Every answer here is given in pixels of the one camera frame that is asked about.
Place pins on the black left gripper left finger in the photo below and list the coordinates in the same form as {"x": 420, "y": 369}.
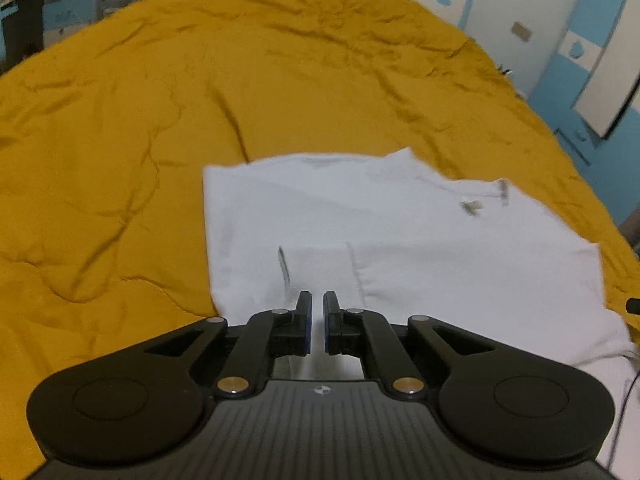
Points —
{"x": 138, "y": 403}

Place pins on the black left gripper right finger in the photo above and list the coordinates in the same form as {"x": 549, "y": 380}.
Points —
{"x": 501, "y": 404}

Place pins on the white printed t-shirt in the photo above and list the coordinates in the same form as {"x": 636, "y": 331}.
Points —
{"x": 391, "y": 235}

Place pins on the mustard yellow bed cover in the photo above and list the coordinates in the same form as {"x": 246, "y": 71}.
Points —
{"x": 104, "y": 138}

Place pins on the blue and white wardrobe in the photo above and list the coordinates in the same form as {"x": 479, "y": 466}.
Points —
{"x": 589, "y": 97}

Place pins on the grey desk with shelves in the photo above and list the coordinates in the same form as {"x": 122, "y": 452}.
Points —
{"x": 29, "y": 26}

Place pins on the beige wall switch plate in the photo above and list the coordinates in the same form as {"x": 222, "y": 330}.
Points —
{"x": 521, "y": 31}

